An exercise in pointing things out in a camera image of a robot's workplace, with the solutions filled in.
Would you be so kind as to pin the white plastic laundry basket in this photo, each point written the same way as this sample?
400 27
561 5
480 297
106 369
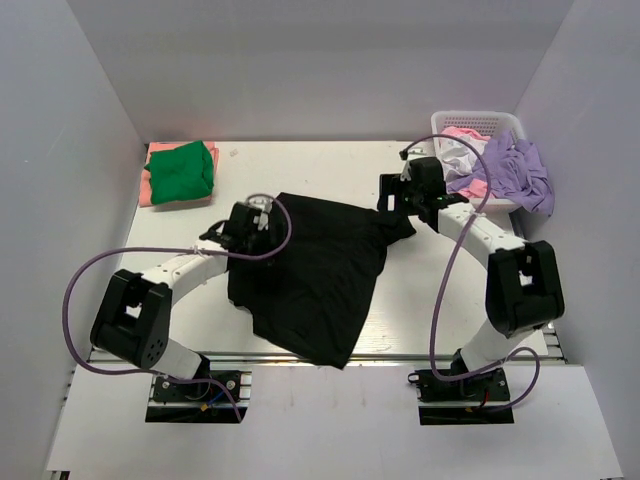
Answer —
487 123

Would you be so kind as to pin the black t shirt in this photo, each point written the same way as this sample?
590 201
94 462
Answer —
313 298

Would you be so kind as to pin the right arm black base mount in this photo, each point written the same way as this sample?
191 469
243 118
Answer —
491 386

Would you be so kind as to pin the pink t shirt in basket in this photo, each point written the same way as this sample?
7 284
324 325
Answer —
469 186

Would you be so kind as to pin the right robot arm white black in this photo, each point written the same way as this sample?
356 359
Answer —
523 288

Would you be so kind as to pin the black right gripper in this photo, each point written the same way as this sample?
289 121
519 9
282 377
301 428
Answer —
394 184

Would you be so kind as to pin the aluminium rail at table edge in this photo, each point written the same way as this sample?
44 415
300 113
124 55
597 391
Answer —
554 355

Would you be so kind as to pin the folded green t shirt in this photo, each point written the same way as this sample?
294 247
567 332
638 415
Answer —
177 173

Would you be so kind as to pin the purple t shirt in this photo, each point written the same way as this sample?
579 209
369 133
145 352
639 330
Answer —
518 175

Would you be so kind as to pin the white t shirt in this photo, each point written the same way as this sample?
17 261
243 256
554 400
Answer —
457 159

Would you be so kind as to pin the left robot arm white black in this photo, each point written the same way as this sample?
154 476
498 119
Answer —
133 320

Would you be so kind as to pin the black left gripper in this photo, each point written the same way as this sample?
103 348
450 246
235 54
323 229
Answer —
264 231

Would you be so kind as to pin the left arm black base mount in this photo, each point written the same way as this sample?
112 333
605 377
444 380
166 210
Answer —
237 381

